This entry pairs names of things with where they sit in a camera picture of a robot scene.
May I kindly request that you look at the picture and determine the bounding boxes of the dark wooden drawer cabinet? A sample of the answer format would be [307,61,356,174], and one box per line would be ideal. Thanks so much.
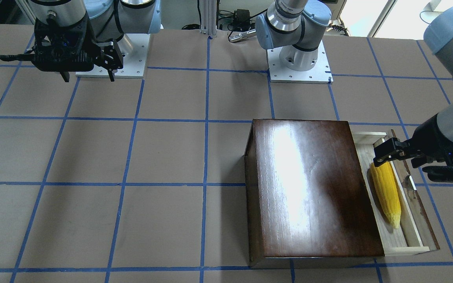
[244,119,385,269]

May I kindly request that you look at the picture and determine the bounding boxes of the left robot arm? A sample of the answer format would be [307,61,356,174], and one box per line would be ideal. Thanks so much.
[255,0,453,169]

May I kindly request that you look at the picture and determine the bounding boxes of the wooden drawer with white handle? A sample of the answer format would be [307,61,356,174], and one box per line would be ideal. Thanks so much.
[352,131,440,257]

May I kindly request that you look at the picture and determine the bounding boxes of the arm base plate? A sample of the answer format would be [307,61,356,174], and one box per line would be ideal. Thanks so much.
[267,41,334,84]
[75,33,151,79]

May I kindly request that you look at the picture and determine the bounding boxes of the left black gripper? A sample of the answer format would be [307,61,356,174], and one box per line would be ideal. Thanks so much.
[373,115,453,168]

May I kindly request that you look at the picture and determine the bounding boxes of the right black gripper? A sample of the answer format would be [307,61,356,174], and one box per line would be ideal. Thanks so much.
[0,18,124,83]

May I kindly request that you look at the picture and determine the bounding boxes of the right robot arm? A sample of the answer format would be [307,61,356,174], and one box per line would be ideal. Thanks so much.
[0,0,162,82]

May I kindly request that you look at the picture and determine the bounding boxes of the yellow corn cob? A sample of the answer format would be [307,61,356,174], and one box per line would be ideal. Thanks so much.
[370,163,401,229]

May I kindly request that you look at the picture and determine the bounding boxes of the aluminium frame post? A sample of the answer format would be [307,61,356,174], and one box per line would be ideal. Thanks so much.
[198,0,217,39]

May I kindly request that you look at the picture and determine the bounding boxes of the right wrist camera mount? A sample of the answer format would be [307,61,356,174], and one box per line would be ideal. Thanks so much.
[34,18,95,72]

